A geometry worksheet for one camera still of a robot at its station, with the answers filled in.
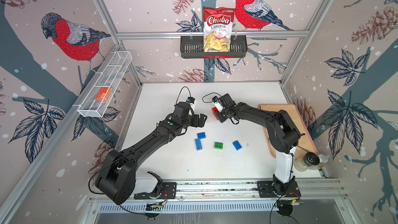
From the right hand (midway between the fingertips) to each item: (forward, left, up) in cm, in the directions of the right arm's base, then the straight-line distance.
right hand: (218, 113), depth 99 cm
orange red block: (-11, +56, +30) cm, 65 cm away
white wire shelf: (-5, +60, +28) cm, 67 cm away
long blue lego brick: (-21, +12, -3) cm, 24 cm away
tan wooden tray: (-17, -52, -5) cm, 55 cm away
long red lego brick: (-3, +3, +8) cm, 9 cm away
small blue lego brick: (-15, +11, -1) cm, 19 cm away
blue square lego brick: (-21, -10, -2) cm, 23 cm away
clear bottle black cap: (-30, -42, +6) cm, 52 cm away
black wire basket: (+28, +16, +30) cm, 44 cm away
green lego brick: (-20, +1, -3) cm, 20 cm away
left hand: (-9, +10, +13) cm, 19 cm away
